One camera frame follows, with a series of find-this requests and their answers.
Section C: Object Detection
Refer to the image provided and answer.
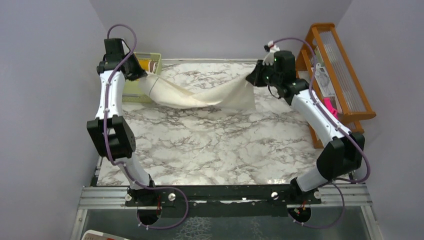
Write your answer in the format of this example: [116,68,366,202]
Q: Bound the orange wooden rack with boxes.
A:
[295,22,376,134]

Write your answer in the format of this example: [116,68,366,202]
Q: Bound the brown yellow bear towel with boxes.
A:
[138,59,158,73]

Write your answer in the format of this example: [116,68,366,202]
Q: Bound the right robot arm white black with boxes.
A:
[245,50,365,204]

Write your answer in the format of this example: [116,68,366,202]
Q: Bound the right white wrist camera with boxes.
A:
[262,41,280,66]

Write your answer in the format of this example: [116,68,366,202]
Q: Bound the pink plastic item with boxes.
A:
[323,97,339,119]

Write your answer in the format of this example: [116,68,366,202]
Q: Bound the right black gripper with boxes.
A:
[246,59,282,88]

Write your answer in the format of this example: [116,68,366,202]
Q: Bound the green plastic basket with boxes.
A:
[122,52,162,104]

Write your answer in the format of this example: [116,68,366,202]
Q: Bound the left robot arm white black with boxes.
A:
[86,38,157,206]

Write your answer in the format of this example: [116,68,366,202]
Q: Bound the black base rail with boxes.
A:
[125,184,322,218]

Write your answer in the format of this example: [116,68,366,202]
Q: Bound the cream white towel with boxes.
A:
[139,73,256,110]

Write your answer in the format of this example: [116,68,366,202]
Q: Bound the red white box corner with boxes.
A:
[81,229,129,240]

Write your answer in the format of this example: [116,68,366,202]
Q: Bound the white packaged item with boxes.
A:
[315,63,336,98]

